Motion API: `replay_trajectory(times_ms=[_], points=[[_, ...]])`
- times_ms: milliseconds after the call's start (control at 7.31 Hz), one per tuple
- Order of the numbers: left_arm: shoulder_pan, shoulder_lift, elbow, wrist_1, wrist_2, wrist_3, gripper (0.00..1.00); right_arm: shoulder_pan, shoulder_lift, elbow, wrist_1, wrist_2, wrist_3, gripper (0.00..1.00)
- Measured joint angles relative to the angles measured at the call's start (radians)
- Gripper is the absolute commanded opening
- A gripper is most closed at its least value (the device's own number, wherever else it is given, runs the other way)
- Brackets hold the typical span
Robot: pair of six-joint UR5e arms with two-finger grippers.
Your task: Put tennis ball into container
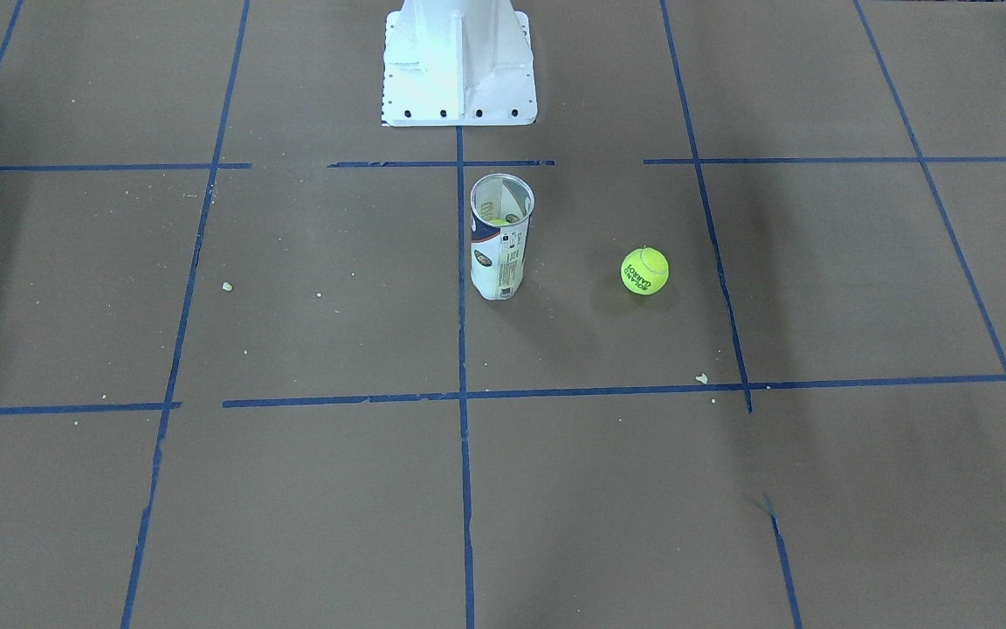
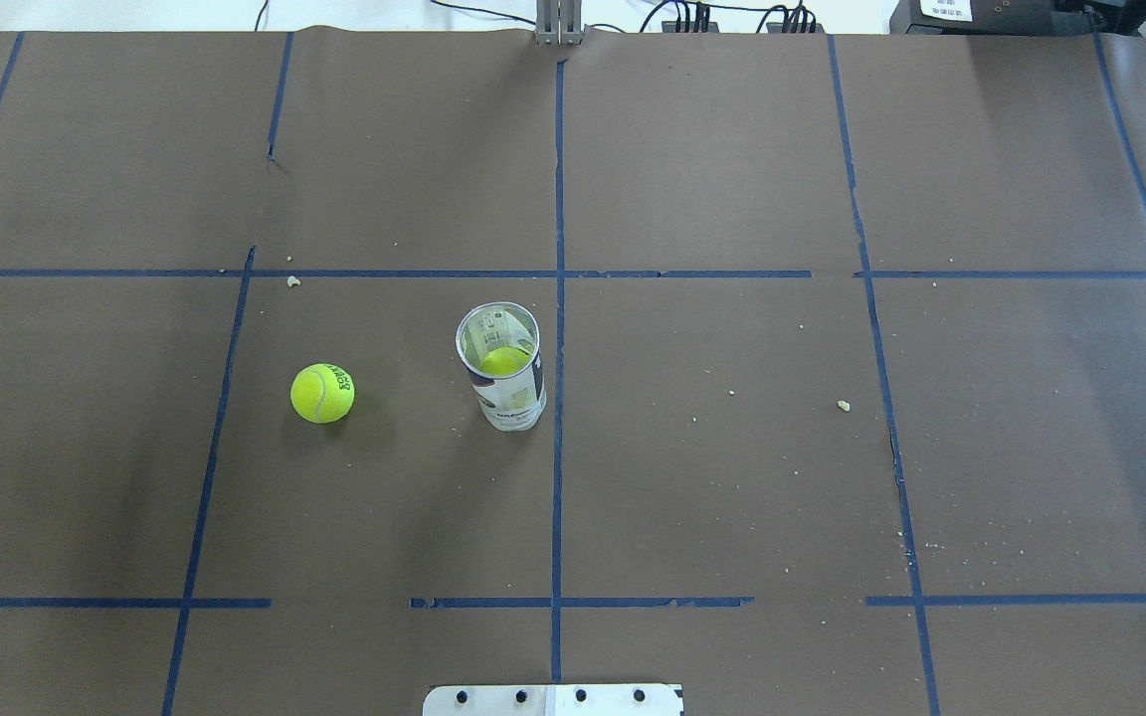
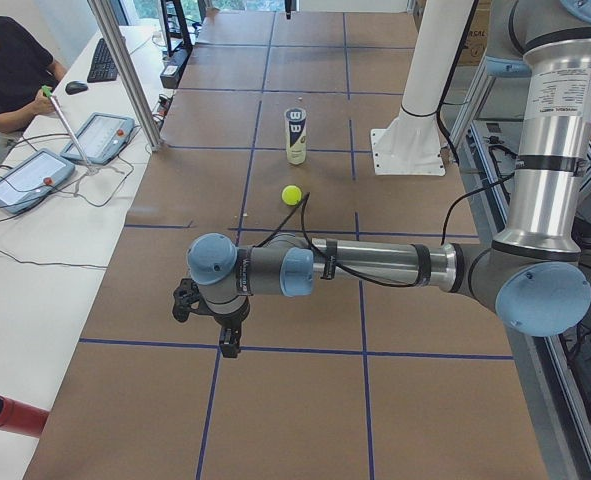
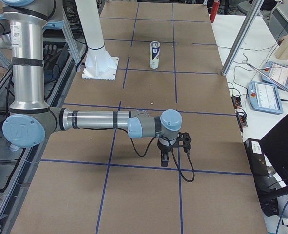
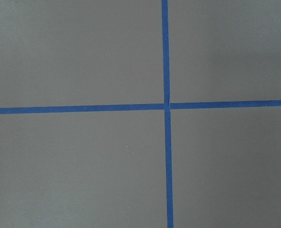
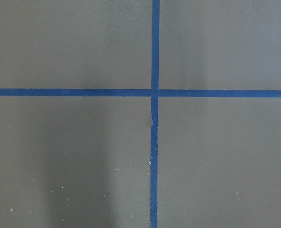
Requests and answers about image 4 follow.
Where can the black monitor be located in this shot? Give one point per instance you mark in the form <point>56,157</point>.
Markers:
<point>275,146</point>

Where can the teach pendant tablet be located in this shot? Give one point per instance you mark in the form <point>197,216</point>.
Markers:
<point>264,97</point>
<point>277,72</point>

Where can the lower orange connector block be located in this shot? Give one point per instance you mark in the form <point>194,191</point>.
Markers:
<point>242,119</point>

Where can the white tennis ball can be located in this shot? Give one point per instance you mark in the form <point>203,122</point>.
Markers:
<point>154,54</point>

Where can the black computer box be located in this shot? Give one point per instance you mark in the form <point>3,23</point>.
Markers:
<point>256,159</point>

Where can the upper orange connector block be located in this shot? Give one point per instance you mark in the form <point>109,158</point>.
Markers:
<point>236,100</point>

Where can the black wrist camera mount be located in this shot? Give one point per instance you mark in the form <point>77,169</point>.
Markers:
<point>184,141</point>

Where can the near teach pendant tablet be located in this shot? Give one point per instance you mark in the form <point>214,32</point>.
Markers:
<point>264,97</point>

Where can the metal reach stick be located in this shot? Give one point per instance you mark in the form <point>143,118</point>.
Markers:
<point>263,74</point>

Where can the aluminium frame post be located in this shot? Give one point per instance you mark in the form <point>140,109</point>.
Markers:
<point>247,23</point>

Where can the orange connector block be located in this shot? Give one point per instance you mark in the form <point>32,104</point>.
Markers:
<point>242,119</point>
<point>236,100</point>

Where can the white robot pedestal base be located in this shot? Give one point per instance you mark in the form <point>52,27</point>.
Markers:
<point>98,64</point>

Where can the red cylinder tube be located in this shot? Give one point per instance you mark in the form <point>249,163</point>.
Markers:
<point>214,10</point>

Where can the far teach pendant tablet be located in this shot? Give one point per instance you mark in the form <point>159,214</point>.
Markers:
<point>277,72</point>

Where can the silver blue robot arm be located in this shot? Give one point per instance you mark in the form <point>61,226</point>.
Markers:
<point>32,120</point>

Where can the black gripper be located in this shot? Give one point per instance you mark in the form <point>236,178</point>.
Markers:
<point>164,148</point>

